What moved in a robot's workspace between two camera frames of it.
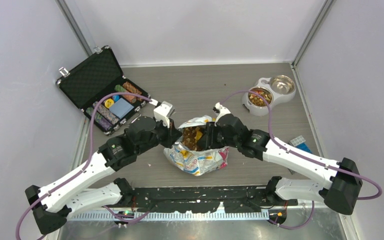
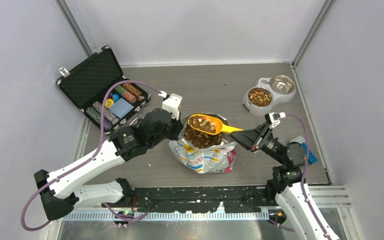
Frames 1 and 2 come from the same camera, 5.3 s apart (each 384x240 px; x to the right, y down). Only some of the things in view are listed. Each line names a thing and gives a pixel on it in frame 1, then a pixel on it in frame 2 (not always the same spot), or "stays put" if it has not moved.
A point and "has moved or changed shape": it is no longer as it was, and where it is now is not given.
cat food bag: (178, 157) has moved or changed shape
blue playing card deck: (121, 108) stays put
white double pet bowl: (276, 88) stays put
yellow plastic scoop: (198, 134) to (209, 125)
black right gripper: (207, 141) to (252, 139)
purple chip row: (107, 112) stays put
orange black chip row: (131, 88) stays put
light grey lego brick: (297, 140) stays put
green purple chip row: (100, 119) stays put
